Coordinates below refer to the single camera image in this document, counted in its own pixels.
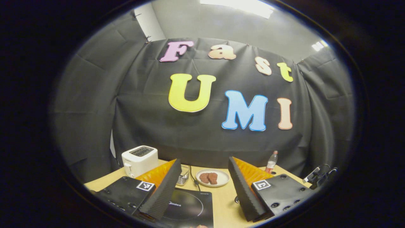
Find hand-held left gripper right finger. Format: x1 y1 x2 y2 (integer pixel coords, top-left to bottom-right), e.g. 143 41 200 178
228 156 317 223

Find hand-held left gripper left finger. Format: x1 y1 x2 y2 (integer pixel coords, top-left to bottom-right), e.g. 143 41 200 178
95 158 183 222

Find black induction cooktop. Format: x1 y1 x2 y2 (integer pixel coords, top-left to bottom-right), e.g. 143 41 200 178
158 187 214 228

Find white round plate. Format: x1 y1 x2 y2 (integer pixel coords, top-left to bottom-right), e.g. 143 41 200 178
196 168 230 187

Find clear glass cup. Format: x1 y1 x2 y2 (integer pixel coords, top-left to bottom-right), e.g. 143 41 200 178
177 165 190 186

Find red meat pieces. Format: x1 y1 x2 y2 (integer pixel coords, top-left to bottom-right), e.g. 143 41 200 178
199 173 218 185

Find white toaster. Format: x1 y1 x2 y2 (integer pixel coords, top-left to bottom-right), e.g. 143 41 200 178
121 145 159 178

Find clear plastic water bottle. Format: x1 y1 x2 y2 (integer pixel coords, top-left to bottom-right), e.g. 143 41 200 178
265 150 278 174

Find black backdrop cloth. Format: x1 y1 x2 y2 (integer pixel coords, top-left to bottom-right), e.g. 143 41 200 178
51 13 355 184

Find small ceiling light panel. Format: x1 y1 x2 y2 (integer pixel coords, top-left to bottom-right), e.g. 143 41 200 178
312 40 329 52

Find large ceiling light panel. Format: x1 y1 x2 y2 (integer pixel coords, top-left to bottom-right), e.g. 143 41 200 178
200 0 275 19

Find black power cable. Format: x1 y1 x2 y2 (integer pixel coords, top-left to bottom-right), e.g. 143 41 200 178
189 165 202 191

